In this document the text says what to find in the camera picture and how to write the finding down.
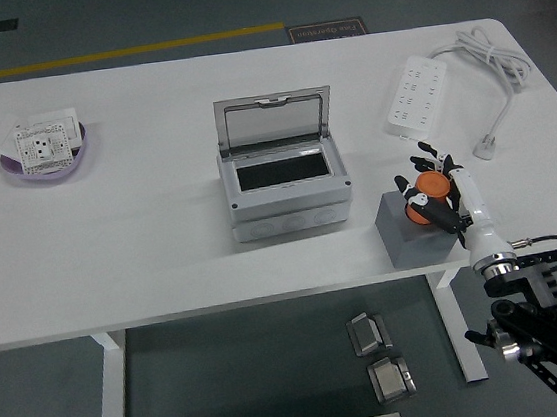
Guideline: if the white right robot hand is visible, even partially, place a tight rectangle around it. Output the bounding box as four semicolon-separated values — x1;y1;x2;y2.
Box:
389;131;518;281

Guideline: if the orange cylinder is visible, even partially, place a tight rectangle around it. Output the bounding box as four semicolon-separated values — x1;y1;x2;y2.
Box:
401;169;456;228

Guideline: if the grey enclosure box clear lid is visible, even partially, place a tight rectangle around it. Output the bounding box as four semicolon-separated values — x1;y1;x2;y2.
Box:
209;84;358;247

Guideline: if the grey cube with round hole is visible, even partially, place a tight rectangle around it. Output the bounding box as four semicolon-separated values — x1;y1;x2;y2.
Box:
370;182;472;272

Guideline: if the black table control panel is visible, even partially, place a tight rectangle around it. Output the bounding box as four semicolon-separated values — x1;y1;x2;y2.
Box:
514;249;557;268

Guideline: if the white table leg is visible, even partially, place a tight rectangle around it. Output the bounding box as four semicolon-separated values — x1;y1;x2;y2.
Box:
425;266;489;387
87;330;136;417

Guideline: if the white power strip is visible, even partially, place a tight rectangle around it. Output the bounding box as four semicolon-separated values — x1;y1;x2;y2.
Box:
374;51;456;146

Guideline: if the silver metal block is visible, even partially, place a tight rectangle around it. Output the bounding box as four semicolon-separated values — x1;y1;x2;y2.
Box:
365;352;418;406
344;309;395;359

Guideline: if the black floor sign orange text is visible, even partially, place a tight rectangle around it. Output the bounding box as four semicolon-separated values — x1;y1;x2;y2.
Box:
284;15;370;46

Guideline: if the white plain socket plate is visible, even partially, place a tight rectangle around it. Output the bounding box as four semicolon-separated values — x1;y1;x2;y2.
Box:
25;105;87;152
0;111;35;161

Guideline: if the purple shallow bowl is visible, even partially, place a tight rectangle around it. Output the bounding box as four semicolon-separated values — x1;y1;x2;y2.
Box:
0;120;94;188

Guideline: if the white socket module with holes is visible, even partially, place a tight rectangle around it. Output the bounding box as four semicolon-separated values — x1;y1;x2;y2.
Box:
10;116;77;177

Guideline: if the white power cord with plug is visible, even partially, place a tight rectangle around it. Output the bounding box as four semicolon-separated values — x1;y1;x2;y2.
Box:
425;20;541;167

